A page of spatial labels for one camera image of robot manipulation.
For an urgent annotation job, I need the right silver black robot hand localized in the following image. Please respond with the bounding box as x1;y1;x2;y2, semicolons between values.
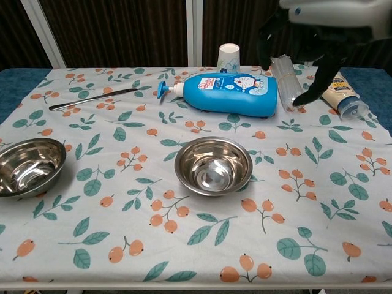
256;0;392;107

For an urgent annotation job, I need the stainless steel bowl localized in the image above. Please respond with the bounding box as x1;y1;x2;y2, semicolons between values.
174;135;254;188
0;137;67;198
175;159;254;197

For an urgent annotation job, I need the clear pack of straws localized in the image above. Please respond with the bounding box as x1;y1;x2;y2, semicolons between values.
270;54;307;113

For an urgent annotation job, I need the mayonnaise squeeze bottle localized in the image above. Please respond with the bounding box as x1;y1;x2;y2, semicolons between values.
319;71;369;121

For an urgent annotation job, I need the white floral paper cup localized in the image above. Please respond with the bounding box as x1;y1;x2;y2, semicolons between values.
216;43;241;74

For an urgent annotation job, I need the blue pump soap bottle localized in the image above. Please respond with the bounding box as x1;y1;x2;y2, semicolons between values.
156;73;279;118

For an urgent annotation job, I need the metal table knife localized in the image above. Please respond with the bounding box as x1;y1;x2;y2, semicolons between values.
48;88;140;112

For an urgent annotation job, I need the floral patterned tablecloth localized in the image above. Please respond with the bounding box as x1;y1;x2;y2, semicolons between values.
0;66;392;284

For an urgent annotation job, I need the white partition frame post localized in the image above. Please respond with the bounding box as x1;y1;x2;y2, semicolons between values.
186;0;204;67
20;0;67;69

